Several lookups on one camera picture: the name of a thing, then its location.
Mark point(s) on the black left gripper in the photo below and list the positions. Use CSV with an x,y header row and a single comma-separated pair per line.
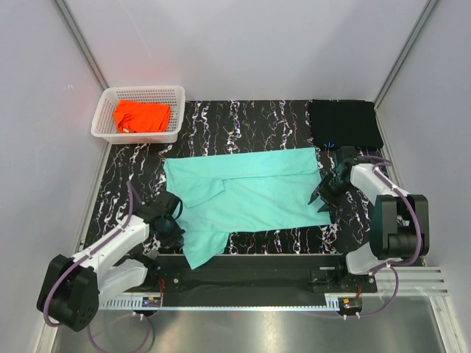
x,y
175,239

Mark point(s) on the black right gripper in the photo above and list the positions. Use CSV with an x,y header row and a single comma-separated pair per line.
x,y
325,196

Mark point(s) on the teal t shirt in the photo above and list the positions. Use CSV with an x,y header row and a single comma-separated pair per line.
x,y
243,192

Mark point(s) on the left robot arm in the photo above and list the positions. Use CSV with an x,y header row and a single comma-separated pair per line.
x,y
75,287

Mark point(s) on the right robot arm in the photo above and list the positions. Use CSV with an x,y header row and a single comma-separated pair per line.
x,y
399,229

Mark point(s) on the left controller board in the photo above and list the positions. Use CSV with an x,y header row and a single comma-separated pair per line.
x,y
151,301

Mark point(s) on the controller board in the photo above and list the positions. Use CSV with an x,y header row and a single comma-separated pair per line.
x,y
352,304
151,301

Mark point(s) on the folded black t shirt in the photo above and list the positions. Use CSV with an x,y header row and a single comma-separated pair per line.
x,y
337,123

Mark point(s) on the right controller board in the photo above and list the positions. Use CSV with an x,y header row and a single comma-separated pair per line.
x,y
352,304

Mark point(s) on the orange t shirt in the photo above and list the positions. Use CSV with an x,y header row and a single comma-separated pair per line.
x,y
137,117

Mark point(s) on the white plastic basket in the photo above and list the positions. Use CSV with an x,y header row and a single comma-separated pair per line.
x,y
103,125

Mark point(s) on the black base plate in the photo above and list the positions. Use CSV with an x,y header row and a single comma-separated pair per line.
x,y
260,273

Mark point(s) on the white slotted cable duct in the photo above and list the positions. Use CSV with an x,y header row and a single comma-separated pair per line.
x,y
232,301

